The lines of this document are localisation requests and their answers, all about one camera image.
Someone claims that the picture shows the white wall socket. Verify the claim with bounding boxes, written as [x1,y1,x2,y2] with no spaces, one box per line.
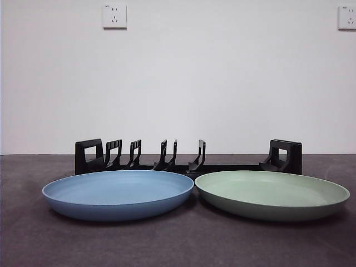
[338,4,356,31]
[103,3,128,30]

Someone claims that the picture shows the light blue round plate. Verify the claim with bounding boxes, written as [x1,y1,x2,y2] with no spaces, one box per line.
[42,170,195,219]

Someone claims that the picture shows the pale green round plate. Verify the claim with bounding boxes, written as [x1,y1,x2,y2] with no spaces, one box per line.
[194,170,350,223]

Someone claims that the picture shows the black plastic plate rack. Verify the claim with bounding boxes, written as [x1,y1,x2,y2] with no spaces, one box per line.
[75,138,303,179]

